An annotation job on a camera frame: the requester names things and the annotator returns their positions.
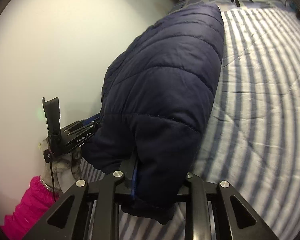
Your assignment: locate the pink left sleeve forearm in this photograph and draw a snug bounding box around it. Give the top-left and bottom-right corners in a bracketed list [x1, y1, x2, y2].
[0, 176, 59, 239]

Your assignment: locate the left gloved hand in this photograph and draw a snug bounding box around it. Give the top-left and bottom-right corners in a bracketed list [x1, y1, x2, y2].
[40, 147, 82, 193]

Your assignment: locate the striped bed mattress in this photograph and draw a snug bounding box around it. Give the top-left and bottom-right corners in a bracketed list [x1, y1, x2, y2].
[78, 6, 300, 240]

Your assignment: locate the navy puffer jacket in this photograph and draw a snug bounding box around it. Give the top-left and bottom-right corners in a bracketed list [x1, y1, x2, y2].
[82, 4, 224, 224]

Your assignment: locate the phone mount on left gripper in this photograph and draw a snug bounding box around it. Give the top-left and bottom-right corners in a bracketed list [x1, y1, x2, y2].
[42, 97, 61, 153]

